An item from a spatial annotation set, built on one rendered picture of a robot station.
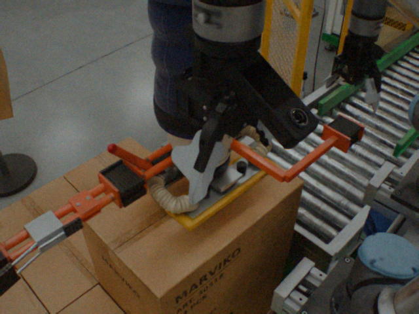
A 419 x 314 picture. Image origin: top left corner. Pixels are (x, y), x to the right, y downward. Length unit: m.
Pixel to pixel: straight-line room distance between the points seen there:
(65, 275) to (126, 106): 1.92
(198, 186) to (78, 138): 2.68
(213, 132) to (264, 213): 0.84
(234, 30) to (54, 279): 1.42
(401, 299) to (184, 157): 0.42
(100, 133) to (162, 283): 2.12
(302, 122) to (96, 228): 0.93
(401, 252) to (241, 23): 0.59
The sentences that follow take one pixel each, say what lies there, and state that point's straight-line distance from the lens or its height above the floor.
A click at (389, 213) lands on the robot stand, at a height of 0.92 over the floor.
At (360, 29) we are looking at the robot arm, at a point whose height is 1.52.
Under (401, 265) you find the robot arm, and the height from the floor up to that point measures 1.27.
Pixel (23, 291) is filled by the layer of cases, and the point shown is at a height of 0.54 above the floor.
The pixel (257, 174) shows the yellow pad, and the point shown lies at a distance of 1.23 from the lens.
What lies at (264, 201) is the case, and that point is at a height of 0.94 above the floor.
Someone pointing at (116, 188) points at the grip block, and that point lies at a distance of 1.01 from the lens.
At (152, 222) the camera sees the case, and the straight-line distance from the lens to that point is 1.28.
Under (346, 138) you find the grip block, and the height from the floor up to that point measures 1.21.
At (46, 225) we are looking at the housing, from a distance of 1.00.
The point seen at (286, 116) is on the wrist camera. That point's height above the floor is 1.66.
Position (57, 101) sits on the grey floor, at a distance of 3.60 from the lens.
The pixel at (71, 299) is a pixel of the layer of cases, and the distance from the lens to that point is 1.66.
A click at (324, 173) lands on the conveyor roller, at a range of 2.05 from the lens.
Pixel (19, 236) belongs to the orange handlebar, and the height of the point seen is 1.19.
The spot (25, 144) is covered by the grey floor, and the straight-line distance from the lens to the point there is 3.25.
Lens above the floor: 1.92
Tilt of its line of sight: 42 degrees down
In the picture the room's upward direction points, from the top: straight up
